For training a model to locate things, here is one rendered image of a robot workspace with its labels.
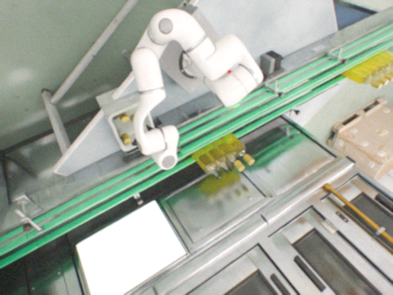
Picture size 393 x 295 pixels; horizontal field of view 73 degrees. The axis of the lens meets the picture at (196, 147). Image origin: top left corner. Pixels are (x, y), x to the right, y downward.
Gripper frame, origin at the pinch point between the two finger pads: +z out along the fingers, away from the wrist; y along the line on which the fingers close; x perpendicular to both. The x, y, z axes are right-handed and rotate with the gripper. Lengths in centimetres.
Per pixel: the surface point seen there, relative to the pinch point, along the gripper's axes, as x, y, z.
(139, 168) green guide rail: -17.8, -8.5, 2.7
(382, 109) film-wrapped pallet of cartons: -241, 413, 136
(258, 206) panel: -45, 30, -32
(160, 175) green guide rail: -26.1, -0.9, 1.2
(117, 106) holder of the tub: 13.1, -4.7, 5.1
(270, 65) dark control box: -2, 76, 6
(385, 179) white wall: -332, 356, 81
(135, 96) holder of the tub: 13.3, 3.9, 6.6
